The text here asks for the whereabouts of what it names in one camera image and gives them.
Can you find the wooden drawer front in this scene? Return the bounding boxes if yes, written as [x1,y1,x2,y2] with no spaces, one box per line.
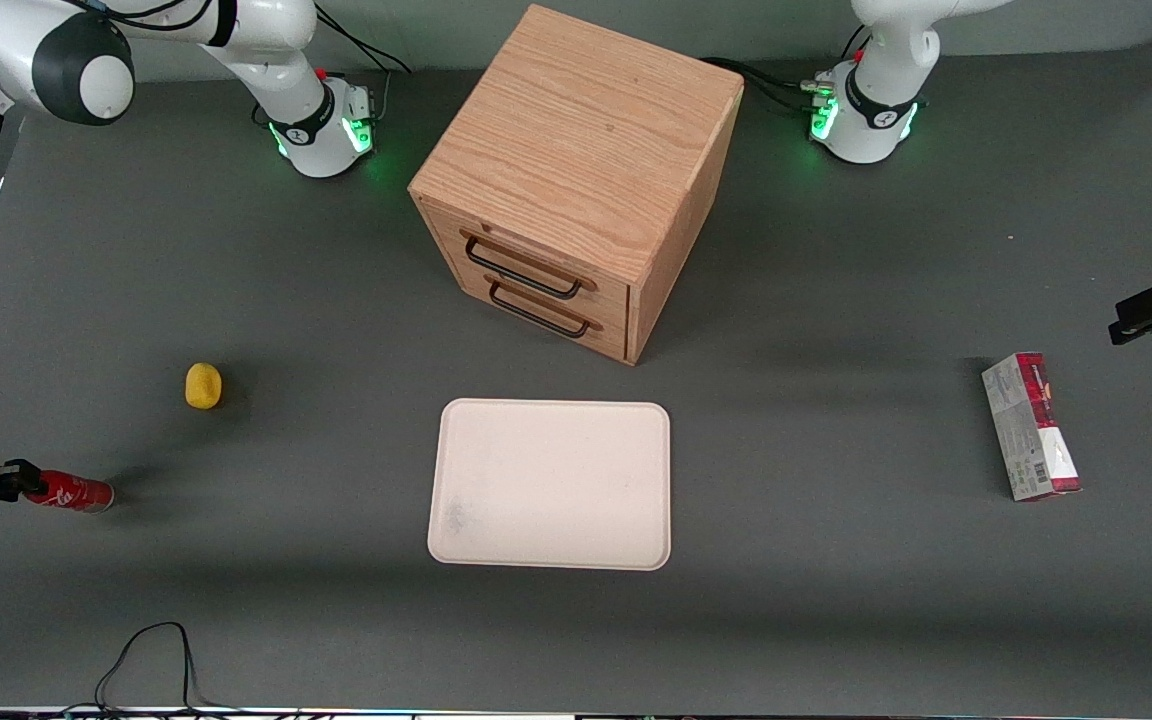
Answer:
[424,205,634,326]
[439,262,632,363]

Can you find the wooden two-drawer cabinet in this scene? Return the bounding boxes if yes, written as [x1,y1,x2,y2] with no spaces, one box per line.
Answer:
[408,3,745,367]

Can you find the black base cables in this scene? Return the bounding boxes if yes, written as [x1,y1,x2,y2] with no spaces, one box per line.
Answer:
[701,55,832,113]
[314,5,415,76]

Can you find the black wire drawer handle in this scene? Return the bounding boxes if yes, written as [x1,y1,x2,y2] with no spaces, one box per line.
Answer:
[486,275,604,340]
[461,230,598,301]

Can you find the black left base cables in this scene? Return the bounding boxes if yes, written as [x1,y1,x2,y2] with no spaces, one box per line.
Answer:
[701,55,832,113]

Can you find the white rectangular tray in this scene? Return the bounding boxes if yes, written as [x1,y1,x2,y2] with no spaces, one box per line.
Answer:
[427,398,672,572]

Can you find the red soda can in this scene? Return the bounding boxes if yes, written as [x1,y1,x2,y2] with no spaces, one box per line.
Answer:
[24,469,116,514]

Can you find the thin black looped cable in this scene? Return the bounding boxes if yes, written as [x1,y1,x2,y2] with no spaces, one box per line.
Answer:
[94,621,237,717]

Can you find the yellow lemon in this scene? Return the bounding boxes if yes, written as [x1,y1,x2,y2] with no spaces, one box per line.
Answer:
[184,362,224,411]

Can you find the black right base cables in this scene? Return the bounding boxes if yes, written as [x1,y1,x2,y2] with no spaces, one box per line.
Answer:
[314,5,415,76]

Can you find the red and grey carton box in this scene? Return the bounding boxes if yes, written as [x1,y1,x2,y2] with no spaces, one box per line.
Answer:
[981,351,1083,503]

